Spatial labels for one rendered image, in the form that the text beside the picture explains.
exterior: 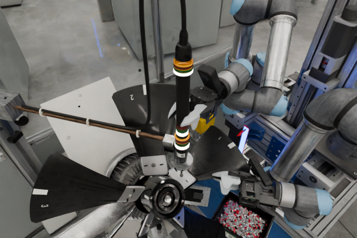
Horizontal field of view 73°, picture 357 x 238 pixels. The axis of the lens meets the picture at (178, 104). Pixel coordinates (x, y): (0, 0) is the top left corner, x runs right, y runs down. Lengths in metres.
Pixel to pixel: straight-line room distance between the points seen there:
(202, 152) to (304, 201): 0.35
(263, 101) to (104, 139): 0.59
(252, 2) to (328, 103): 0.45
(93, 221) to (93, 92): 0.44
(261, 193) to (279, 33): 0.54
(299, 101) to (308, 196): 0.64
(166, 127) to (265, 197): 0.38
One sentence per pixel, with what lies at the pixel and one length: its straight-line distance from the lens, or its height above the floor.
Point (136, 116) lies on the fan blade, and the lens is 0.79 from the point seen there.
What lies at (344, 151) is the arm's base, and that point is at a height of 1.08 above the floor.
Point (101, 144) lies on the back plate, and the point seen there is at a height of 1.19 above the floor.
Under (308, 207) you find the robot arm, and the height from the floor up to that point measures 1.19.
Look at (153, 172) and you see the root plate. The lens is 0.81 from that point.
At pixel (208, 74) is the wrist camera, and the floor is 1.56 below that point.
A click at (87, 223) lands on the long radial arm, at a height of 1.13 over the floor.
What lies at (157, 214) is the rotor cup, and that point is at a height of 1.21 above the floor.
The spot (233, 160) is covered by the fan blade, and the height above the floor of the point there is 1.17.
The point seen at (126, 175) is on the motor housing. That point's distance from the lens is 0.89.
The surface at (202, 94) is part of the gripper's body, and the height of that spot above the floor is 1.48.
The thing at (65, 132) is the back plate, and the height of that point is 1.27.
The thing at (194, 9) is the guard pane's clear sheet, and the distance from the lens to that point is 1.55.
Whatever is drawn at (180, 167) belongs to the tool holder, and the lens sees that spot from 0.76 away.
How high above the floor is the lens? 1.91
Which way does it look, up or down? 42 degrees down
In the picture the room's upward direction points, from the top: straight up
